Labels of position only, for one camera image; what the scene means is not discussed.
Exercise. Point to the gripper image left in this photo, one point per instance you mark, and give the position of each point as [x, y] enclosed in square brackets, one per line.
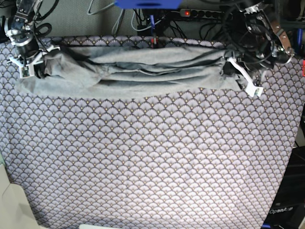
[27, 54]

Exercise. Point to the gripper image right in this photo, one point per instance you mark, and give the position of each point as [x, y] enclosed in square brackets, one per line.
[255, 65]

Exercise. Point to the light grey T-shirt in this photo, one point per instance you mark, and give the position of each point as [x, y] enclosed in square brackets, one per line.
[128, 72]

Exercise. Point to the robot arm image right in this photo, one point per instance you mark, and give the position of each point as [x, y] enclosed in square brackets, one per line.
[251, 28]

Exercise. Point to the red clamp at table right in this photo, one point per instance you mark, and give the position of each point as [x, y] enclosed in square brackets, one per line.
[303, 69]

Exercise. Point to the red clamp at table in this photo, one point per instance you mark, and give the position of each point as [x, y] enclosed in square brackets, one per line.
[154, 43]
[303, 69]

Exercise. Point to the red clamp at table back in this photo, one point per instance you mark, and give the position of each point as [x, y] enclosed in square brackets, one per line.
[154, 43]

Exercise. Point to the fan-patterned table cloth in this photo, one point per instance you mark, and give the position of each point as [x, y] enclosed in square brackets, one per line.
[197, 159]

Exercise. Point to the black OpenArm computer box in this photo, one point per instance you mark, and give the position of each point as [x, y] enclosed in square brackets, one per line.
[288, 208]

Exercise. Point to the white camera bracket image left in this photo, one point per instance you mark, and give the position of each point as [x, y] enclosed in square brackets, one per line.
[26, 65]

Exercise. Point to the black power strip red switch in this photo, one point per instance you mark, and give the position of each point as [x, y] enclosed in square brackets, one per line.
[201, 14]

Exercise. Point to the blue post right edge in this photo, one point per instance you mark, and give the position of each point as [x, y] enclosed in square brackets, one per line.
[298, 41]

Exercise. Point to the blue vertical post centre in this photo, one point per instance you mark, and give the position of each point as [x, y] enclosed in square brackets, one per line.
[152, 24]

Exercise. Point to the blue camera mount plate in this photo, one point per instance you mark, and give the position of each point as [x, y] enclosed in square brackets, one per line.
[148, 4]

